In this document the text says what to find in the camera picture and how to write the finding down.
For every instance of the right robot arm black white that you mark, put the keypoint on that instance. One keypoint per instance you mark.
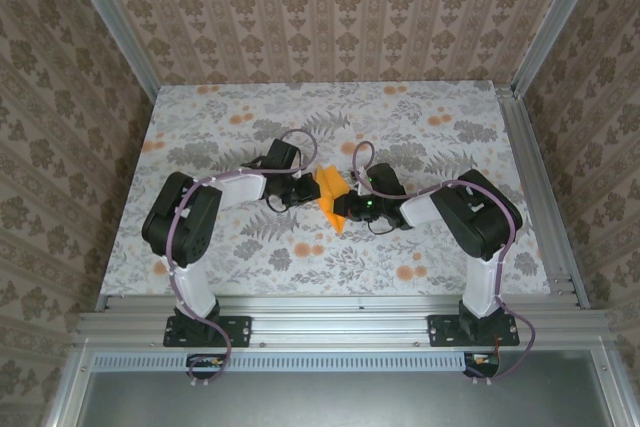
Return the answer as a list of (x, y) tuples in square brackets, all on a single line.
[(475, 222)]

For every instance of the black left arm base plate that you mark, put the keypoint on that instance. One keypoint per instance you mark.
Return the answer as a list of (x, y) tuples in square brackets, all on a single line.
[(240, 332)]

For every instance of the aluminium frame rail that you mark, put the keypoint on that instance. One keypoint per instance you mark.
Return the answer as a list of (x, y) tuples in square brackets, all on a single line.
[(340, 322)]

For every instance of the orange paper sheet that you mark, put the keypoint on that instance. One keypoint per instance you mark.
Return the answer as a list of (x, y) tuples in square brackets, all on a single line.
[(330, 184)]

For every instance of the black connector board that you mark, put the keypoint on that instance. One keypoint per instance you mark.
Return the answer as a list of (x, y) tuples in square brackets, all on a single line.
[(205, 368), (482, 366)]

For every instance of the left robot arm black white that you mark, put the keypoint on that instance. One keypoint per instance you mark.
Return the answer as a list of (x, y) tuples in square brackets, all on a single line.
[(182, 227)]

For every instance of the aluminium side rail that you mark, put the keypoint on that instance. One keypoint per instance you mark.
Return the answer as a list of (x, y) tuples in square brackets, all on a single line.
[(527, 147)]

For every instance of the grey metal panel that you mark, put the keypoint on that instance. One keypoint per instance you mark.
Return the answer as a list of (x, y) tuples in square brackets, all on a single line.
[(350, 402)]

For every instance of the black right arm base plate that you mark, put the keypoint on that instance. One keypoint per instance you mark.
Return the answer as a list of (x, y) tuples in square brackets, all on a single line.
[(440, 332)]

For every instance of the floral printed table cover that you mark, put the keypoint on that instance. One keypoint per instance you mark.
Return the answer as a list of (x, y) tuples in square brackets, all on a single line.
[(400, 112)]

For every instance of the aluminium frame post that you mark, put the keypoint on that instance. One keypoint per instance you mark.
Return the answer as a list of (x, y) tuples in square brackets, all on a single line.
[(552, 22), (120, 32)]

